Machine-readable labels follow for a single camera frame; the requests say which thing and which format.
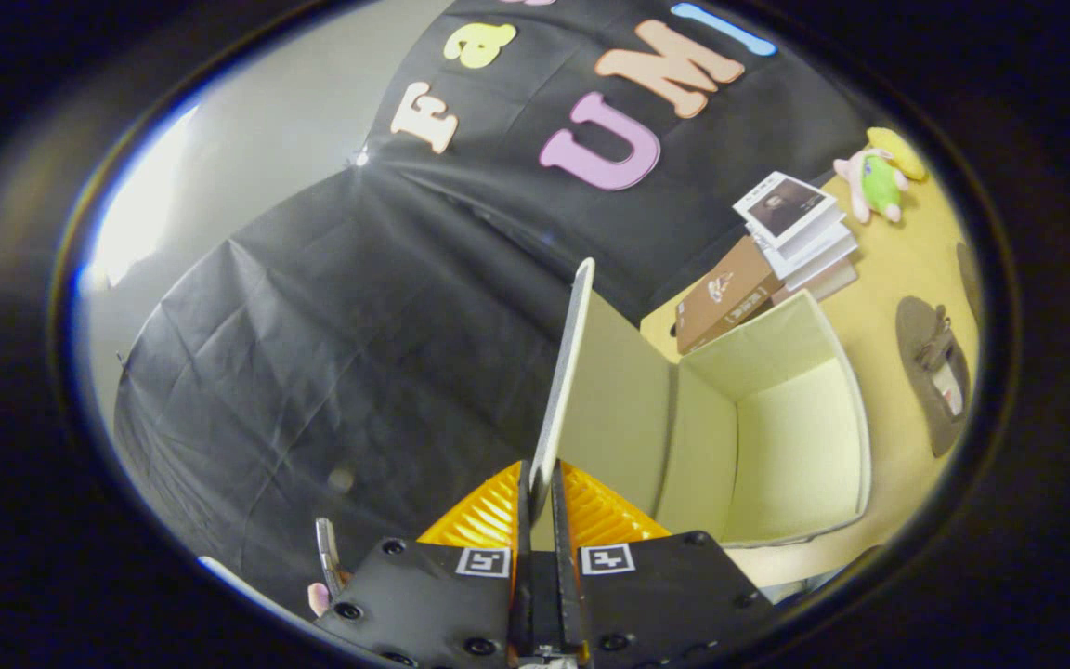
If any yellow plush cushion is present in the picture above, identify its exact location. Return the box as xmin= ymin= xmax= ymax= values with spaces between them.
xmin=867 ymin=126 xmax=928 ymax=182

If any grey fabric storage box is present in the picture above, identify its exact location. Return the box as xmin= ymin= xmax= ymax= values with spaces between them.
xmin=530 ymin=258 xmax=873 ymax=549

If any silver handheld device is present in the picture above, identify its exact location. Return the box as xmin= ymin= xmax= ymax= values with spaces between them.
xmin=314 ymin=518 xmax=350 ymax=597

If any green and pink plush toy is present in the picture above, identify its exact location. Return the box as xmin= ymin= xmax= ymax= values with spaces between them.
xmin=832 ymin=146 xmax=912 ymax=226

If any brown hardcover book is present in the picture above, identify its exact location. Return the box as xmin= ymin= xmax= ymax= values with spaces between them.
xmin=674 ymin=235 xmax=782 ymax=356

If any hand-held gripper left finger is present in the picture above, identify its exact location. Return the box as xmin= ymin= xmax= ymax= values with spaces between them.
xmin=312 ymin=460 xmax=536 ymax=669

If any plain white book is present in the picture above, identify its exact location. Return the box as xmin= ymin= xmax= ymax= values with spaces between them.
xmin=758 ymin=223 xmax=856 ymax=280

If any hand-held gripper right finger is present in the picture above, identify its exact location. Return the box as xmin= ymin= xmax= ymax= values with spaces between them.
xmin=549 ymin=460 xmax=779 ymax=669

